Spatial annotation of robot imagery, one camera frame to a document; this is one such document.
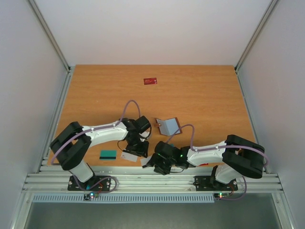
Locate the small circuit board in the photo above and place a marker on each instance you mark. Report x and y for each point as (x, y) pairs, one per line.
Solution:
(90, 196)
(221, 195)

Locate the left aluminium corner post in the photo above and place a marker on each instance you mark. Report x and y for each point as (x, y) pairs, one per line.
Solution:
(38, 14)

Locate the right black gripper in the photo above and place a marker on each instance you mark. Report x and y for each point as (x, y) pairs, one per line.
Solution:
(157, 164)

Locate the white card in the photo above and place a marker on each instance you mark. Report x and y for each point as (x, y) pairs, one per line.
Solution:
(144, 161)
(129, 157)

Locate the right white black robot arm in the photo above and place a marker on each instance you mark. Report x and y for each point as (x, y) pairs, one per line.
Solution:
(239, 156)

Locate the red card far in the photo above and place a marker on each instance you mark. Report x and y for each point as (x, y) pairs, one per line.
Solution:
(149, 81)

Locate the right small circuit board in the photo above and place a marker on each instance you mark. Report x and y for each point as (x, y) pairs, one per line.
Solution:
(221, 195)

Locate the grey slotted cable duct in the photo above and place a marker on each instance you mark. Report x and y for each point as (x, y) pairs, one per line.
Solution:
(124, 198)

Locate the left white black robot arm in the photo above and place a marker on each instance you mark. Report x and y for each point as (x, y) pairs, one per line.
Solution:
(71, 145)

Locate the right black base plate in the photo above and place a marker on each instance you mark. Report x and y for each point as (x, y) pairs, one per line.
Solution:
(208, 183)

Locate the left small circuit board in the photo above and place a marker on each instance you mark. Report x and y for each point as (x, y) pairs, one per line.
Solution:
(90, 196)

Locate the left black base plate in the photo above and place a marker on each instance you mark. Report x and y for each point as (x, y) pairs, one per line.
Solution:
(95, 183)

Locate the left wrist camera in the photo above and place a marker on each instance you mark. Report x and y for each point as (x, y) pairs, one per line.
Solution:
(146, 134)

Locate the brown leather card holder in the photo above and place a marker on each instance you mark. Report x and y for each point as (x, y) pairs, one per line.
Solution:
(168, 127)

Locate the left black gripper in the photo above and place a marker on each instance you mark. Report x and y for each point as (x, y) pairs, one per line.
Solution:
(140, 152)

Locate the teal card left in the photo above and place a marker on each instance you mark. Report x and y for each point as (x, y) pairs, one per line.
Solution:
(108, 155)

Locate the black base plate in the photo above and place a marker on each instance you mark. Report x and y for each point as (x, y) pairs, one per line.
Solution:
(95, 183)
(208, 183)

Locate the aluminium corner post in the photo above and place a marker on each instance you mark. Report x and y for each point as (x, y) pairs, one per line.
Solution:
(38, 14)
(259, 28)

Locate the right aluminium corner post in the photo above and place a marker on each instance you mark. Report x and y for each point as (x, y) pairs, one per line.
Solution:
(259, 28)

